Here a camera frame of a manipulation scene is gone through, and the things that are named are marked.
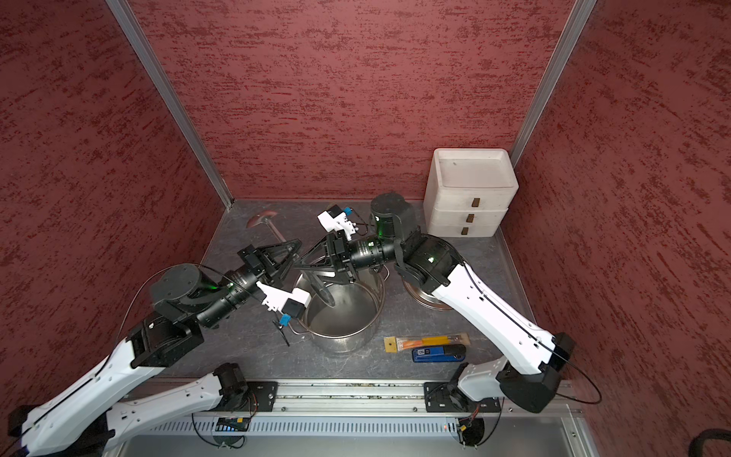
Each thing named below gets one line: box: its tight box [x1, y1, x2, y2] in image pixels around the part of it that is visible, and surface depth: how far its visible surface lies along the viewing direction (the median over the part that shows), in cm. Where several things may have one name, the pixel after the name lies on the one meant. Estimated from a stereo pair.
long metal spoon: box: [245, 209, 287, 243], surface depth 58 cm
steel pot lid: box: [402, 278, 453, 312], surface depth 95 cm
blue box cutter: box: [411, 343, 467, 363], surface depth 81 cm
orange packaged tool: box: [383, 332, 472, 354], surface depth 85 cm
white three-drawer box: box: [422, 147, 519, 239], surface depth 101 cm
